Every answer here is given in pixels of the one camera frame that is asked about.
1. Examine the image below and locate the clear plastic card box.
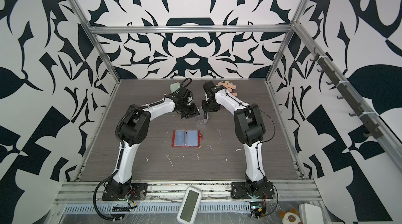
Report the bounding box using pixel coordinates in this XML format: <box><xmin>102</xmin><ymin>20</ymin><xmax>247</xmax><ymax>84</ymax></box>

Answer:
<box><xmin>195</xmin><ymin>109</ymin><xmax>209</xmax><ymax>126</ymax></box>

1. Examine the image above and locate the red card holder wallet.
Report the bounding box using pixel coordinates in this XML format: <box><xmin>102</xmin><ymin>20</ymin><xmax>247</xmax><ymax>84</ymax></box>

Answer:
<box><xmin>171</xmin><ymin>130</ymin><xmax>203</xmax><ymax>148</ymax></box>

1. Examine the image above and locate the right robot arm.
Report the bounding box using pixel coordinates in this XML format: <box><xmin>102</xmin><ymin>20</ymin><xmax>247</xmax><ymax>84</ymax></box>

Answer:
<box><xmin>202</xmin><ymin>81</ymin><xmax>267</xmax><ymax>194</ymax></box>

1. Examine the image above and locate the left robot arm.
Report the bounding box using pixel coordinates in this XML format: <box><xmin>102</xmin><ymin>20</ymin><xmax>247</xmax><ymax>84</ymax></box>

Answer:
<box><xmin>106</xmin><ymin>87</ymin><xmax>199</xmax><ymax>198</ymax></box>

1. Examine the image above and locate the mint green glasses case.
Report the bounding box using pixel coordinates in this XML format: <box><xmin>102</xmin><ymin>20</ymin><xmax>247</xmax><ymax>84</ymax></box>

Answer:
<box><xmin>170</xmin><ymin>82</ymin><xmax>181</xmax><ymax>93</ymax></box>

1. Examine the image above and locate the pink plush doll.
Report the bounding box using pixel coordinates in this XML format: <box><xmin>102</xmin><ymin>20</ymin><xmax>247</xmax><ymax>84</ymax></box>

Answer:
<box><xmin>217</xmin><ymin>81</ymin><xmax>237</xmax><ymax>96</ymax></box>

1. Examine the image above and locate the white timer display device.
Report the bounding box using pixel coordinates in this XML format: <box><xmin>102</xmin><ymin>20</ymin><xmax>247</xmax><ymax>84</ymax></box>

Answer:
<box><xmin>177</xmin><ymin>186</ymin><xmax>203</xmax><ymax>224</ymax></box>

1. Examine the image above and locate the small green circuit board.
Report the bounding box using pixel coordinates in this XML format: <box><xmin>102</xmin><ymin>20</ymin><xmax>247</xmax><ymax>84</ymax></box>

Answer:
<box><xmin>250</xmin><ymin>202</ymin><xmax>267</xmax><ymax>219</ymax></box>

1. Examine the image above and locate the white brown plush toy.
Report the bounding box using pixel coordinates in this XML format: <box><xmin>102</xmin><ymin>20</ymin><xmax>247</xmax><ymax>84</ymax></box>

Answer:
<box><xmin>279</xmin><ymin>208</ymin><xmax>303</xmax><ymax>224</ymax></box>

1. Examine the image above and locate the white box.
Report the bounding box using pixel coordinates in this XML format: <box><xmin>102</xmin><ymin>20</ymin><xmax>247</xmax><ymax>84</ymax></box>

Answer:
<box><xmin>299</xmin><ymin>203</ymin><xmax>324</xmax><ymax>224</ymax></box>

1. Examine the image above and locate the black corrugated cable conduit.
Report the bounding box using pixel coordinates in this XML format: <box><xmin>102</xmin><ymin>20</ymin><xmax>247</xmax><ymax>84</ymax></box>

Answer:
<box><xmin>92</xmin><ymin>77</ymin><xmax>193</xmax><ymax>221</ymax></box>

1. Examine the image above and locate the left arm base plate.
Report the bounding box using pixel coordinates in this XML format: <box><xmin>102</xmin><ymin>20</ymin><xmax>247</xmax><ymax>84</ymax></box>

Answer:
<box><xmin>102</xmin><ymin>183</ymin><xmax>149</xmax><ymax>201</ymax></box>

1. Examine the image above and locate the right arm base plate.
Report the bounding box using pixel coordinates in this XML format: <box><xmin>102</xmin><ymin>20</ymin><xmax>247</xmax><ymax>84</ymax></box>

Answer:
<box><xmin>230</xmin><ymin>180</ymin><xmax>276</xmax><ymax>200</ymax></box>

